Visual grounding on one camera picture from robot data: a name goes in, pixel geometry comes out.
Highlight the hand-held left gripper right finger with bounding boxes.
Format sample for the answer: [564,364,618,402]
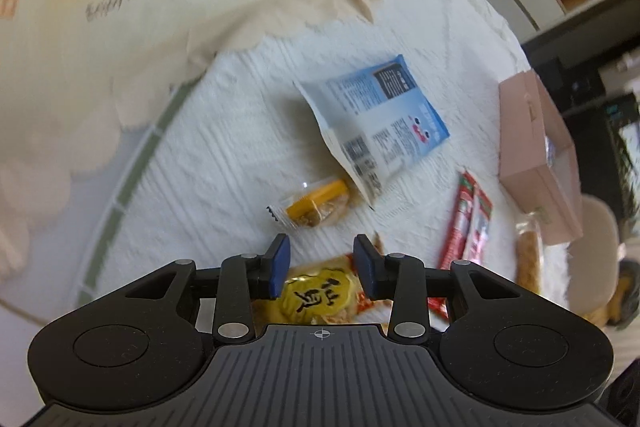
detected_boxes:
[352,234,522,344]

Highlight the black cabinet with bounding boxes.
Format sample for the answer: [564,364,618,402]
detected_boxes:
[522,0,640,228]

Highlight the blue and white snack packet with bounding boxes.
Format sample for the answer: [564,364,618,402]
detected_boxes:
[293,54,451,211]

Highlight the white textured tablecloth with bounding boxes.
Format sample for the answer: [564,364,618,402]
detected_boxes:
[92,0,576,338]

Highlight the rice cracker packet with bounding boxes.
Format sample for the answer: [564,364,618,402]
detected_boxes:
[252,252,396,329]

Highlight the clear packet with yellow cake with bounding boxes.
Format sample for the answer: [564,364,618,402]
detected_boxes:
[265,177,351,229]

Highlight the beige chair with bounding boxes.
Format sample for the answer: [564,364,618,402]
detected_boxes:
[564,196,627,324]

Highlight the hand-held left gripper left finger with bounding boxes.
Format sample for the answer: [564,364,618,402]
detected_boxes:
[120,234,292,344]

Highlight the long fried bread stick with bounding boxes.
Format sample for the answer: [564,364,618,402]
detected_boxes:
[514,216,544,294]

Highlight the pink cardboard box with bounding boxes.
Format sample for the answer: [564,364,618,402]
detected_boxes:
[498,69,584,246]

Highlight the cream printed cloth bag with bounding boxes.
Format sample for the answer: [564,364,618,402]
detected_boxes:
[0,0,382,290]

